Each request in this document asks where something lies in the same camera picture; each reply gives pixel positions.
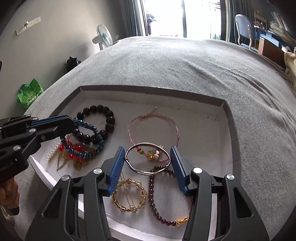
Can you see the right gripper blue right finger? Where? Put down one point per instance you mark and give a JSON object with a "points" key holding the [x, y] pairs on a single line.
{"points": [[182, 175]]}

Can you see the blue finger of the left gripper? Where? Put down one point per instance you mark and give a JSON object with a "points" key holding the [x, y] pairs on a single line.
{"points": [[49, 131], [63, 120]]}

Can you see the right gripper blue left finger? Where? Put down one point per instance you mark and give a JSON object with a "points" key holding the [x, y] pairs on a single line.
{"points": [[114, 172]]}

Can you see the white pearl hair clip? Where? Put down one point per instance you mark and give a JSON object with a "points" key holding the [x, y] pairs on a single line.
{"points": [[52, 154]]}

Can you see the left hand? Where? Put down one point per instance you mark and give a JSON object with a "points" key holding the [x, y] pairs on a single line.
{"points": [[9, 194]]}

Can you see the green plastic bag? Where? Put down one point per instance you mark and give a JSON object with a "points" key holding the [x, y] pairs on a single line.
{"points": [[27, 93]]}

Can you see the grey cardboard tray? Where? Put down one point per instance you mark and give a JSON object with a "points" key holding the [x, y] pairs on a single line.
{"points": [[207, 136]]}

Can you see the black bag on floor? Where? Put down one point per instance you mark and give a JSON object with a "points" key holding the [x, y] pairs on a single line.
{"points": [[72, 63]]}

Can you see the white standing fan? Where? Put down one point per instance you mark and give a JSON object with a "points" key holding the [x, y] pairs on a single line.
{"points": [[103, 38]]}

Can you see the grey bed cover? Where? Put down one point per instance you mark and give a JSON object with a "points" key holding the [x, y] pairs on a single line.
{"points": [[257, 90]]}

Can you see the dark curtain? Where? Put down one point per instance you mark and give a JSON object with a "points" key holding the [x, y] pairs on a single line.
{"points": [[131, 18]]}

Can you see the brown wooden cabinet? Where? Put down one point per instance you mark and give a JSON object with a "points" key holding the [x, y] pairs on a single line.
{"points": [[271, 51]]}

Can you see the blue chair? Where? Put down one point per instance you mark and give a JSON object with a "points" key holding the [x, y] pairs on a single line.
{"points": [[246, 29]]}

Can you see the cream blanket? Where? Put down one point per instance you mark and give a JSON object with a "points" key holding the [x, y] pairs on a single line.
{"points": [[290, 67]]}

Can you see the blue desk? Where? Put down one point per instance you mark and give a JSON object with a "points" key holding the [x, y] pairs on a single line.
{"points": [[274, 38]]}

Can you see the stack of books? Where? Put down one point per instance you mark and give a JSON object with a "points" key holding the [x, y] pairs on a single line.
{"points": [[279, 27]]}

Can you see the white wall hook rail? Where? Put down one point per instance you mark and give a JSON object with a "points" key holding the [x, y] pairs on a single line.
{"points": [[27, 25]]}

